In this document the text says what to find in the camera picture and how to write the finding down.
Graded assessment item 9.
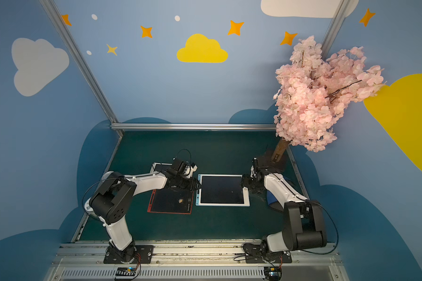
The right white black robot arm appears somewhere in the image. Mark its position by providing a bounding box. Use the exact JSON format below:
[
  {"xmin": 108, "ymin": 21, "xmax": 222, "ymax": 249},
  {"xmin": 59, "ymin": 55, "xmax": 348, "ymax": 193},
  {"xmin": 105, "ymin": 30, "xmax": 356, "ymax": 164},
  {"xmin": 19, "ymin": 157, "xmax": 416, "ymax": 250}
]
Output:
[{"xmin": 241, "ymin": 170, "xmax": 327, "ymax": 253}]

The small circuit board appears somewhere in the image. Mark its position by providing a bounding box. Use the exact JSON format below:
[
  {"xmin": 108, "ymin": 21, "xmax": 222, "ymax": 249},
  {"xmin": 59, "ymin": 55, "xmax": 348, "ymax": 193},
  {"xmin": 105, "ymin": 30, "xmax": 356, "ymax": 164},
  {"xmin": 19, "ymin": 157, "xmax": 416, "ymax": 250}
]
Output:
[
  {"xmin": 114, "ymin": 267, "xmax": 136, "ymax": 281},
  {"xmin": 264, "ymin": 266, "xmax": 281, "ymax": 281}
]

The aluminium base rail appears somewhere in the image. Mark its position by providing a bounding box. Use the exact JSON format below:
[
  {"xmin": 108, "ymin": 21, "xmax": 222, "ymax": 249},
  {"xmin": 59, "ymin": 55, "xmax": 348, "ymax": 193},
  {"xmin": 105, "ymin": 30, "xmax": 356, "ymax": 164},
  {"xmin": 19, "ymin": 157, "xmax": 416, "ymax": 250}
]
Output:
[{"xmin": 45, "ymin": 240, "xmax": 349, "ymax": 281}]

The white frame drawing tablet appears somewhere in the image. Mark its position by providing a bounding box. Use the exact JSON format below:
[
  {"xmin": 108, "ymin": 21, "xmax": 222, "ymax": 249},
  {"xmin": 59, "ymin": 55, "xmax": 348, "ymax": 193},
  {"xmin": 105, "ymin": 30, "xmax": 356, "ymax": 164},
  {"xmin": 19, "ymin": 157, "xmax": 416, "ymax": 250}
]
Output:
[{"xmin": 150, "ymin": 162, "xmax": 172, "ymax": 173}]

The pink cherry blossom tree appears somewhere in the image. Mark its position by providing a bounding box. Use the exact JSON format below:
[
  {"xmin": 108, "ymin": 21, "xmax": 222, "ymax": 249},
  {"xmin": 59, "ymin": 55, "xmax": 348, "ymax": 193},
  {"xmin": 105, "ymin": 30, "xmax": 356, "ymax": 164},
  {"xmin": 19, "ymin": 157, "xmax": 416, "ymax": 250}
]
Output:
[{"xmin": 273, "ymin": 36, "xmax": 384, "ymax": 152}]

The white blue drawing tablet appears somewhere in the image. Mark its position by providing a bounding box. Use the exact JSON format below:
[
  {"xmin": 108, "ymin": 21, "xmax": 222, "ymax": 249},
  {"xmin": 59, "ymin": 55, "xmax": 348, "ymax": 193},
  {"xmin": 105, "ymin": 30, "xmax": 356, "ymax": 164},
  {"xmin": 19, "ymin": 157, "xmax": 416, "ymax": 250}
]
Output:
[{"xmin": 196, "ymin": 174, "xmax": 250, "ymax": 207}]

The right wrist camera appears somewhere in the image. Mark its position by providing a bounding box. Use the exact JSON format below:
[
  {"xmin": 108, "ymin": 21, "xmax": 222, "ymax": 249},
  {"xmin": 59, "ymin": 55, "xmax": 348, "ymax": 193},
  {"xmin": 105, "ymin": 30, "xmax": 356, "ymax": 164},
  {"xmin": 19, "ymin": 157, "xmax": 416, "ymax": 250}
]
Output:
[{"xmin": 250, "ymin": 158, "xmax": 263, "ymax": 179}]

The blue wiping cloth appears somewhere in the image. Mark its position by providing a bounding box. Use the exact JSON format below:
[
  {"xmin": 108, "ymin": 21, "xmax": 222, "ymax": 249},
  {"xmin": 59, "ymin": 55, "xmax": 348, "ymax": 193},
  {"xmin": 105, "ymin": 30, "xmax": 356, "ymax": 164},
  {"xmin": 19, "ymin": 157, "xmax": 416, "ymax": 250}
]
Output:
[{"xmin": 266, "ymin": 191, "xmax": 283, "ymax": 213}]

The right small circuit board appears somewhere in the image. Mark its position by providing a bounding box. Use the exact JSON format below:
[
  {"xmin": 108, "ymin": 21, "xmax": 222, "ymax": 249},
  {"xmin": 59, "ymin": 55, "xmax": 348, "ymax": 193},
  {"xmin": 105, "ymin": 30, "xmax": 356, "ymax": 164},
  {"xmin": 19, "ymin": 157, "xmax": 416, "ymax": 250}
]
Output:
[{"xmin": 264, "ymin": 266, "xmax": 281, "ymax": 281}]

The left small circuit board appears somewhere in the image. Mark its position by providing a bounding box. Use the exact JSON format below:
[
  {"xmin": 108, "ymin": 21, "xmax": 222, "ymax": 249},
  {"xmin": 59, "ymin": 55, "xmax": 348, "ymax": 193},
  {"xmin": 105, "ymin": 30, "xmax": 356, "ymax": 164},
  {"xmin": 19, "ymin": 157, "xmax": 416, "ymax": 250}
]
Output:
[{"xmin": 114, "ymin": 267, "xmax": 136, "ymax": 281}]

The red frame drawing tablet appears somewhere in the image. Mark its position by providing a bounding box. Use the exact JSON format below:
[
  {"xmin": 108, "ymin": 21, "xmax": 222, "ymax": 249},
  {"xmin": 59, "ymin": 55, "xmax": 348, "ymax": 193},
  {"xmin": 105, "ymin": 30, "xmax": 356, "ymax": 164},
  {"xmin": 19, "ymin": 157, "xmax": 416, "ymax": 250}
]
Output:
[{"xmin": 147, "ymin": 189, "xmax": 193, "ymax": 215}]

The dark square tree base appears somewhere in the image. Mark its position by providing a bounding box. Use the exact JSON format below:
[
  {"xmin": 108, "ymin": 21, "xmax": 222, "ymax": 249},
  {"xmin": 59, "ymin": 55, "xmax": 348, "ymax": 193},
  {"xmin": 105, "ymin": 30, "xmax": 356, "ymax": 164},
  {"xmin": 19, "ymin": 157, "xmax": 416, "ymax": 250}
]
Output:
[{"xmin": 259, "ymin": 150, "xmax": 288, "ymax": 173}]

